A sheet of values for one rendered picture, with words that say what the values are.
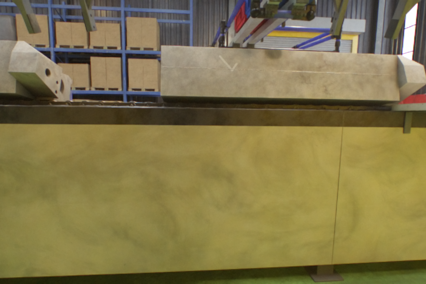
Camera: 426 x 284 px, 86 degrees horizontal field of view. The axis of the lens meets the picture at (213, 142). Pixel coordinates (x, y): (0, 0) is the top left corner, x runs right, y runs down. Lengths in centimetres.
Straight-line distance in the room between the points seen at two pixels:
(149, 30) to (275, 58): 963
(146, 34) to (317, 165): 981
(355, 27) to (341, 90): 1276
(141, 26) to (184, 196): 988
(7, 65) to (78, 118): 31
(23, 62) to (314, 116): 110
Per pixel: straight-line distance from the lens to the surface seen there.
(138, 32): 1056
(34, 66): 106
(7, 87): 113
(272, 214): 105
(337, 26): 65
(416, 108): 120
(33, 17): 72
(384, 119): 121
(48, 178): 109
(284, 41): 1255
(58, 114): 104
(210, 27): 1202
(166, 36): 1191
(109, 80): 1045
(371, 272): 149
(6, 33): 1252
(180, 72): 94
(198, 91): 91
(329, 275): 136
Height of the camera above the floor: 74
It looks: 7 degrees down
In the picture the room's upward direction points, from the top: 1 degrees clockwise
